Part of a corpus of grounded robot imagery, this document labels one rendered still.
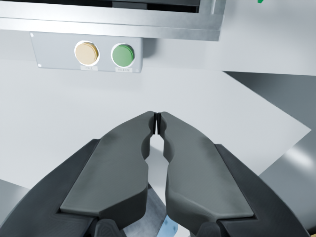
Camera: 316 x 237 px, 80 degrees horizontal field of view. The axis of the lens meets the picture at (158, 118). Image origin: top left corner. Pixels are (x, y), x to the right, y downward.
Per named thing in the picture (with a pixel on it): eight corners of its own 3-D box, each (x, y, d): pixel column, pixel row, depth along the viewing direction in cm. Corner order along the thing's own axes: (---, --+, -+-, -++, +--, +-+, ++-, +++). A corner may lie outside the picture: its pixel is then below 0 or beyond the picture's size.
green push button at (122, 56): (134, 65, 39) (132, 67, 37) (114, 64, 39) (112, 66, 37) (133, 44, 37) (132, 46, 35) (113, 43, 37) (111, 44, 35)
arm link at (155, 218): (154, 193, 60) (182, 232, 54) (117, 222, 56) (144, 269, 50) (153, 183, 50) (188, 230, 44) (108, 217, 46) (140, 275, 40)
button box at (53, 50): (142, 67, 44) (140, 74, 39) (51, 61, 44) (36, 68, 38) (143, 34, 41) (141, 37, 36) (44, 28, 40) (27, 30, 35)
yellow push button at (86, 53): (99, 63, 39) (97, 65, 37) (80, 62, 39) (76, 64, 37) (98, 42, 37) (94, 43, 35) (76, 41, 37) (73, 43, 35)
